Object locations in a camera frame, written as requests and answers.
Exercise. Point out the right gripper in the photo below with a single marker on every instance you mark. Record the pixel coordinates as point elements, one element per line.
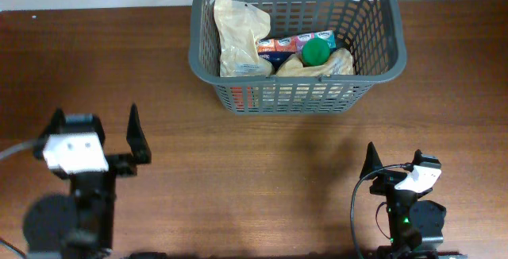
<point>388,180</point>

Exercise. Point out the green lidded jar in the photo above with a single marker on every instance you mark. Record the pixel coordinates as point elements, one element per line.
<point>315,52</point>

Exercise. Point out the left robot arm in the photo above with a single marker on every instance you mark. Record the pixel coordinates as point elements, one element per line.
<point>80,224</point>

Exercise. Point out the grey plastic basket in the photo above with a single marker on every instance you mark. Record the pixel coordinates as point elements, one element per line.
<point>370,29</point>

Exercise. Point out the beige pouch with label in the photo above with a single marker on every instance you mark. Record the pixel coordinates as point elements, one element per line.
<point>339,63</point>

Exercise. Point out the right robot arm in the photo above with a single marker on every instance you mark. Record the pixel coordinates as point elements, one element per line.
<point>415,224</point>

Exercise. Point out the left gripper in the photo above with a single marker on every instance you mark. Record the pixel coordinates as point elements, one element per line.
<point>139,148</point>

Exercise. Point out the Kleenex tissue multipack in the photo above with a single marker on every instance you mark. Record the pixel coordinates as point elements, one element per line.
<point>277,51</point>

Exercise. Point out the orange pasta packet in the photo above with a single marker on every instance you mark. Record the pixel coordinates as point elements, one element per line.
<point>253,99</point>

